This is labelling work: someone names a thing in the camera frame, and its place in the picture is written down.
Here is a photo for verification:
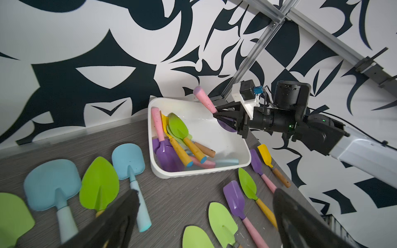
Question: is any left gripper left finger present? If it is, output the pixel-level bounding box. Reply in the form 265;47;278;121
61;189;140;248

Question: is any light blue toy shovel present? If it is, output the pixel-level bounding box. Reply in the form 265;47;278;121
112;143;152;233

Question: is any bright green shovel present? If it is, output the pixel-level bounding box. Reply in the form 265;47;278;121
168;113;207;163

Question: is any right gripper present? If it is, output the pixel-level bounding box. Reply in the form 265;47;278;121
213;81;311;138

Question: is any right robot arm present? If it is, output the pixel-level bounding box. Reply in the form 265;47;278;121
213;80;397;187

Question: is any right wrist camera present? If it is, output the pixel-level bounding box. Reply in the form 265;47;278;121
231;80;264;120

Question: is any purple pointed shovel pink handle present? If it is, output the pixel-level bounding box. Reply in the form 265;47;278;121
250;149;277;193

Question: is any purple round shovel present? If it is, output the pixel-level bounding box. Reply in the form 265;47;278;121
193;86;237;132

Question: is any green shovel orange handle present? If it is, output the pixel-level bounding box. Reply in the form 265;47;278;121
1;192;35;248

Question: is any white storage box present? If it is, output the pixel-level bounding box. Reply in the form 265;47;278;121
147;98;251;179

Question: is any light green shovel wooden handle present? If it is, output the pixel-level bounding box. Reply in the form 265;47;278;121
208;202;243;248

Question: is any yellow shovel wooden handle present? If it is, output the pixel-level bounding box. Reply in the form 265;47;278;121
257;144;291;188

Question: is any green pointed shovel yellow handle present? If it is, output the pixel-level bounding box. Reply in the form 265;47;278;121
238;168;278;229

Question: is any light blue round shovel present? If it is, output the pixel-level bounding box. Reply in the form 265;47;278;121
23;159;82;244

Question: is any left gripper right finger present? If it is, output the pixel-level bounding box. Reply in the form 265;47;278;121
273;189;352;248

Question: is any purple square shovel pink handle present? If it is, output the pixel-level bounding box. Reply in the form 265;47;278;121
223;180;269;248

